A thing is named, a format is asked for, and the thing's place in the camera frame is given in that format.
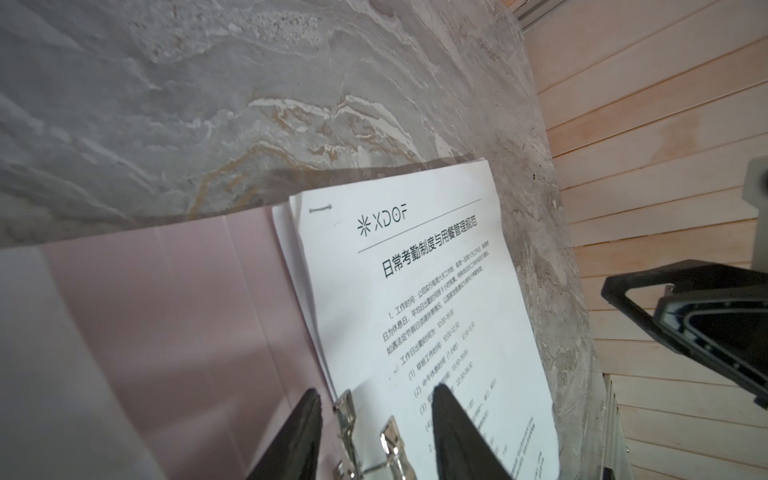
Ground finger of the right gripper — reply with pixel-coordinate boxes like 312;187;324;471
601;260;767;409

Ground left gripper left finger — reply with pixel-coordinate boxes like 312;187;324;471
246;388;323;480

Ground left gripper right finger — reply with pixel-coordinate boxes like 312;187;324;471
432;384;512;480

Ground pink folder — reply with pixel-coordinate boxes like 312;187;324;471
1;207;341;479

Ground printed paper sheet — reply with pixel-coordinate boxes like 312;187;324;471
288;160;560;479
271;202;337;402

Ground silver folder clip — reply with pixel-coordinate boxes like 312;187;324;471
333;390;417;479

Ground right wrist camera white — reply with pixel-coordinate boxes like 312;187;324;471
742;156;767;227

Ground right aluminium frame post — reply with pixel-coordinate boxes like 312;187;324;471
506;0;565;30

